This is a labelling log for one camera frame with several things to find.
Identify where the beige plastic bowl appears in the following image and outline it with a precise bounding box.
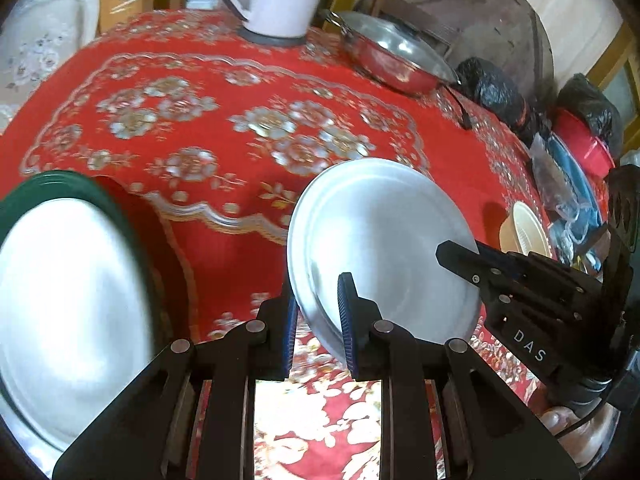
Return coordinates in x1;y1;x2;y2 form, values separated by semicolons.
498;200;554;262

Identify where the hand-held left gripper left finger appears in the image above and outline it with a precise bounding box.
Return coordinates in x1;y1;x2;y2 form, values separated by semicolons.
52;294;300;480

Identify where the round wooden tabletop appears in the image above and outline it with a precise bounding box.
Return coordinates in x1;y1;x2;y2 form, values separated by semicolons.
352;0;557;111

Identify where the steel pan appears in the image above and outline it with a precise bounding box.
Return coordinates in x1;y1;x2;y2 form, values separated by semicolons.
344;35;474;131

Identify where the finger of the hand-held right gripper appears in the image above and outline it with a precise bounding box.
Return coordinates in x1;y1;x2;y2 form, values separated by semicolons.
436;241;496;290
475;241;523;275

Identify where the scuffed cardboard box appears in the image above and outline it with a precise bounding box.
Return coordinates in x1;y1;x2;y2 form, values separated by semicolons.
96;0;157;35

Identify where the red floral tablecloth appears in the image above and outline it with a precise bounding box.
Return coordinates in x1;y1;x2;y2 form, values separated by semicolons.
0;7;613;480

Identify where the black plastic bag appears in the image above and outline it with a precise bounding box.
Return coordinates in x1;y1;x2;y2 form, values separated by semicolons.
456;56;540;137
556;73;624;157

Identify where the red plastic bowl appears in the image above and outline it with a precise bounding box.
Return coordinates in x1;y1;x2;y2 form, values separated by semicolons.
551;107;617;182

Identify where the silver metal plate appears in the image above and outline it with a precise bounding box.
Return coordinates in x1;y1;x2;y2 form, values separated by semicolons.
286;157;482;368

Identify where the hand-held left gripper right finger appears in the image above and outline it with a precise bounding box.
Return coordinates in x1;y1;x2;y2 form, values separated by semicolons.
337;272;581;480

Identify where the black cable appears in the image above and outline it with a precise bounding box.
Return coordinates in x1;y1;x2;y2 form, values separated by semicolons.
554;355;637;436

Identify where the blue plate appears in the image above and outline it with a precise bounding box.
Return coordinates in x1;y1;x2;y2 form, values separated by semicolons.
544;132;604;242

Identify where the clear plastic bag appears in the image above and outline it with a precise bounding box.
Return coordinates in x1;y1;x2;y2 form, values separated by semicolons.
529;132;601;222

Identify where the dark moulded tray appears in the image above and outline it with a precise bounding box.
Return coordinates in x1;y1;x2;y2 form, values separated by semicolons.
606;164;640;243

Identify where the person's right hand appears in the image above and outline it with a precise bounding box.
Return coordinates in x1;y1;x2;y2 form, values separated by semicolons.
539;399;622;467

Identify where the white plate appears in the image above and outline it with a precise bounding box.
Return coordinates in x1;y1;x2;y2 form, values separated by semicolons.
0;197;157;467

